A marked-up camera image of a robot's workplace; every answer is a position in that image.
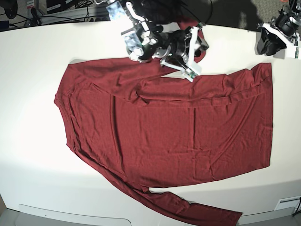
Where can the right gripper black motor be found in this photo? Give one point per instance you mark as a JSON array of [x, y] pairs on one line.
[[183, 45]]

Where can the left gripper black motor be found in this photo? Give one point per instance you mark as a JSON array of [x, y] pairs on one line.
[[276, 38]]

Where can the dark red long-sleeve shirt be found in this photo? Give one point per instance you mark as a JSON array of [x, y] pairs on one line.
[[141, 129]]

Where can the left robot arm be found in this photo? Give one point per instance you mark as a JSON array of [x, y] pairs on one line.
[[292, 6]]

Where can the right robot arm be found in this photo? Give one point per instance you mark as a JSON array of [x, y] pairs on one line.
[[151, 30]]

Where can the black office chair base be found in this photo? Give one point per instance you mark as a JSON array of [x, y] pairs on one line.
[[10, 7]]

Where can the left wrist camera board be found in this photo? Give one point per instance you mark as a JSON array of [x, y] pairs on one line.
[[293, 52]]

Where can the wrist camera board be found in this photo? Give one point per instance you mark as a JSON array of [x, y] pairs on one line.
[[293, 52], [191, 71]]

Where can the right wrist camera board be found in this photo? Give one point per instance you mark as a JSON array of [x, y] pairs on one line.
[[191, 71]]

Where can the black power strip red switch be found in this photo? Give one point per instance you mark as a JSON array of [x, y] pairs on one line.
[[98, 18]]

